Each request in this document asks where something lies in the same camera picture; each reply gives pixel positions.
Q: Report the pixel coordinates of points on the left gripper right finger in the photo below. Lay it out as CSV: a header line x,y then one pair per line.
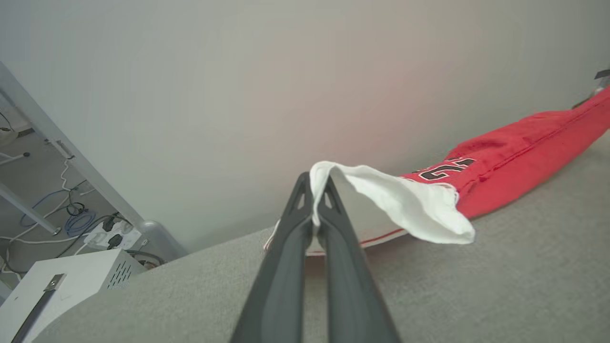
x,y
350,295

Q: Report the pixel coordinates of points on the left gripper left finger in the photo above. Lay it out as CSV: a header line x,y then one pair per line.
x,y
281,286

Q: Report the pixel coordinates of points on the red and white jersey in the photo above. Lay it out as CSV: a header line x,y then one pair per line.
x,y
514,157

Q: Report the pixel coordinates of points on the grey fabric sofa seat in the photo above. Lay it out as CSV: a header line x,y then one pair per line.
x,y
476,295

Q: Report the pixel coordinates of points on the black power plug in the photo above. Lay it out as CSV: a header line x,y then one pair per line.
x,y
114,240
109,224

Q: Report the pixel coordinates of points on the white power strip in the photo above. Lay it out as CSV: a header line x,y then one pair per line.
x,y
101,239

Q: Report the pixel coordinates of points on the white vented metal box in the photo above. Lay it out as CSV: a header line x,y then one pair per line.
x,y
81,277

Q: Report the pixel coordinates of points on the thin grey table leg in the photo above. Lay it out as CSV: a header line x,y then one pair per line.
x,y
28,212

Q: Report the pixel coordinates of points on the black tape strip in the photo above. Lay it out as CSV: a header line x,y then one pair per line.
x,y
603,74

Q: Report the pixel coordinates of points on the grey metal frame leg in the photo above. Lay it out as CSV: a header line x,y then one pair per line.
x,y
95,177

